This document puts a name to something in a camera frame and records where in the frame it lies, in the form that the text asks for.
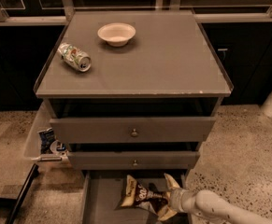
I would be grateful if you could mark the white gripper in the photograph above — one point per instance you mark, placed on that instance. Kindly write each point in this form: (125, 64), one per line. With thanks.
(177, 200)

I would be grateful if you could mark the brown chip bag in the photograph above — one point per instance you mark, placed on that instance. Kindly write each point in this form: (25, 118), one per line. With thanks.
(136, 195)

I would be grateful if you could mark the bottom grey drawer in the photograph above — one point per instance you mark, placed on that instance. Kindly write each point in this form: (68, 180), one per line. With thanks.
(104, 190)

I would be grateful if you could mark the grey drawer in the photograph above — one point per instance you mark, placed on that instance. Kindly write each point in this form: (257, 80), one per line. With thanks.
(104, 190)
(133, 160)
(132, 130)

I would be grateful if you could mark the middle grey drawer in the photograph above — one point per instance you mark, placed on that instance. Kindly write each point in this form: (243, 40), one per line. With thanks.
(133, 160)

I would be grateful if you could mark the top grey drawer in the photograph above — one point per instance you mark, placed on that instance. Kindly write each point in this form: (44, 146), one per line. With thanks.
(132, 130)

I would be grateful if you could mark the grey drawer cabinet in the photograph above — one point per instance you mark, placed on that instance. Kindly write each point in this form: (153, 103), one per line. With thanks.
(168, 69)

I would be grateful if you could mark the blue snack package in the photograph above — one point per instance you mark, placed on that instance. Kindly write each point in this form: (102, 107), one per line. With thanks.
(47, 137)

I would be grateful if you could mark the clear plastic bin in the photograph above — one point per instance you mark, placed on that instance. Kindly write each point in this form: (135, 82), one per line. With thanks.
(33, 143)

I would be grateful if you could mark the green soda can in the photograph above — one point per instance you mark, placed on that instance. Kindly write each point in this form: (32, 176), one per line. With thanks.
(74, 57)

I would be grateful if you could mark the white paper bowl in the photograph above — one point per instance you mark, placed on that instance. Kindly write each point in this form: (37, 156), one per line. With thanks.
(117, 34)

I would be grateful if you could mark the black floor rail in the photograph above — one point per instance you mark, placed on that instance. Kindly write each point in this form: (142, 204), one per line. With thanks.
(33, 173)

